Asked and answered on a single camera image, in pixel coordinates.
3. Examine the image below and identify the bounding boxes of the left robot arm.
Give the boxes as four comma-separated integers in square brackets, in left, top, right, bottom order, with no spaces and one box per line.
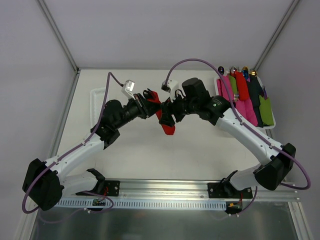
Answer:
[22,89,161,211]

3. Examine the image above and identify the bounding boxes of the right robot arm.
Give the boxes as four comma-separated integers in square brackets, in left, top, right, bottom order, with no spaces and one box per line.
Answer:
[160,77,296,198]

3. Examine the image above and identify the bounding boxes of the pink napkin roll upper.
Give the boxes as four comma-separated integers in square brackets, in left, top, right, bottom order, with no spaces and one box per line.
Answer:
[217,75,234,100]

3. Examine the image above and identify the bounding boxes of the pink napkin roll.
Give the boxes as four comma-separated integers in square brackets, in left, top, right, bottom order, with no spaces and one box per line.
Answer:
[235,100,247,119]
[217,75,234,100]
[244,98,258,127]

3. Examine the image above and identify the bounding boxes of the green napkin roll left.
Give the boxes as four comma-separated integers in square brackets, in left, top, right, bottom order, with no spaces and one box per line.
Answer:
[228,75,238,94]

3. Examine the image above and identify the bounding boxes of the green napkin roll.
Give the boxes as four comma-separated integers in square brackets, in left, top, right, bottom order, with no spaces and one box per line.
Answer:
[259,95,274,126]
[228,75,238,94]

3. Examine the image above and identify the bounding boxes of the pink napkin roll lower middle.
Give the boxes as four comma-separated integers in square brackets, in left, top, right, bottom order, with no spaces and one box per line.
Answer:
[235,100,247,119]

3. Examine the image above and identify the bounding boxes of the red napkin roll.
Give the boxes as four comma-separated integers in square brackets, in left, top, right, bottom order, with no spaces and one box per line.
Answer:
[235,71,250,101]

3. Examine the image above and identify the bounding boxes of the pink napkin roll lower right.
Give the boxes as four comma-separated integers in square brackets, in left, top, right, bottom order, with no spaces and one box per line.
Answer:
[244,98,258,127]

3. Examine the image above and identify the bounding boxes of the dark navy napkin roll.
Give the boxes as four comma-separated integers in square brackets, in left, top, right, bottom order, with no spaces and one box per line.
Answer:
[246,74,264,128]

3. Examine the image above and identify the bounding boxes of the green napkin roll right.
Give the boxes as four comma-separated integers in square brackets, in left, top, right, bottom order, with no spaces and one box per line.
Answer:
[259,95,274,126]

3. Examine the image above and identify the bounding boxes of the white perforated utensil tray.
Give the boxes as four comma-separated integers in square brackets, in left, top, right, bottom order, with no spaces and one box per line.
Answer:
[89,87,106,128]

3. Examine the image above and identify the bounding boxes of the white tray of rolls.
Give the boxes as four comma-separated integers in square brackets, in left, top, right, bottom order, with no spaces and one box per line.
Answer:
[214,68,276,130]

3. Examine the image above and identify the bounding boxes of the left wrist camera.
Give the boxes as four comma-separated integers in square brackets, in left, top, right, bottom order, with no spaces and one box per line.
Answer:
[121,79,135,99]

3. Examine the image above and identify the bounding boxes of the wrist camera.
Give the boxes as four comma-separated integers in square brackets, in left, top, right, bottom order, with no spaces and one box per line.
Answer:
[121,79,135,99]
[161,79,179,102]

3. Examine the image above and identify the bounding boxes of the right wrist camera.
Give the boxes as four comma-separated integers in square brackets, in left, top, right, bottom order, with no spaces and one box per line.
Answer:
[161,79,179,102]

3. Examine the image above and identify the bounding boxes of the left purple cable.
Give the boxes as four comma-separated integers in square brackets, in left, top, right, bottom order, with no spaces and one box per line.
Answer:
[21,71,126,223]

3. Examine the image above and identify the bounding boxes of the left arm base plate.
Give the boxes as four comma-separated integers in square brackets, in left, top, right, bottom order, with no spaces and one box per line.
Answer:
[88,180,121,197]

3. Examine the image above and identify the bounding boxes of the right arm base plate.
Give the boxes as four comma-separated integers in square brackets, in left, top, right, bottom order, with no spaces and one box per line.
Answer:
[207,182,253,199]

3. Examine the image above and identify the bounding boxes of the white slotted cable duct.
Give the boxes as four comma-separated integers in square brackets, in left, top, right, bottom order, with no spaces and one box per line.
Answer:
[55,197,227,211]

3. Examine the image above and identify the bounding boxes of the left frame post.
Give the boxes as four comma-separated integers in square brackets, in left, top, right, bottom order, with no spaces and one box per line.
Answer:
[36,0,79,73]

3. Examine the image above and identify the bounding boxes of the frame post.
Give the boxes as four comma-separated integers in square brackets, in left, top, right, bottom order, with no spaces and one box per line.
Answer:
[36,0,79,73]
[253,0,301,71]

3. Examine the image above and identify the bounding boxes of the right frame post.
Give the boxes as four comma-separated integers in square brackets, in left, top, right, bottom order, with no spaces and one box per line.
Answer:
[253,0,301,71]

